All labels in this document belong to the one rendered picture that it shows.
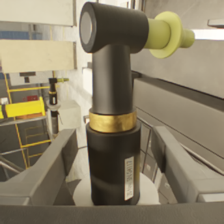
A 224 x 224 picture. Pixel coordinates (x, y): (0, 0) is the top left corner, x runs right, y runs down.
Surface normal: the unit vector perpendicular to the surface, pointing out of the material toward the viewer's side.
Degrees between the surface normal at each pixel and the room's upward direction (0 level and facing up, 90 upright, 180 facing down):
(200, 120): 0
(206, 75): 0
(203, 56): 0
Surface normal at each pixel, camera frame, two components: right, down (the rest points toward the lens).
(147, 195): -0.04, -0.96
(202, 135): -0.87, 0.16
